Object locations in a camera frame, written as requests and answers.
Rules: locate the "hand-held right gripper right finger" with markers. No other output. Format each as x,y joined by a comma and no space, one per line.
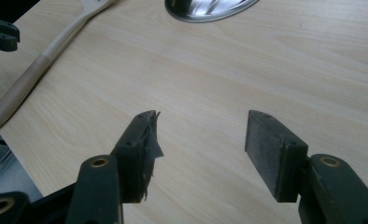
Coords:
274,155

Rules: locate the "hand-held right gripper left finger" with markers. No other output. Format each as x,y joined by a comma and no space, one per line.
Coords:
132,155

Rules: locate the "wooden spatula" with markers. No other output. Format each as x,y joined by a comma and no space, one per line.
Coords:
32,76

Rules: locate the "shiny metal bowl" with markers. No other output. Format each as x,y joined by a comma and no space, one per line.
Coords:
204,9

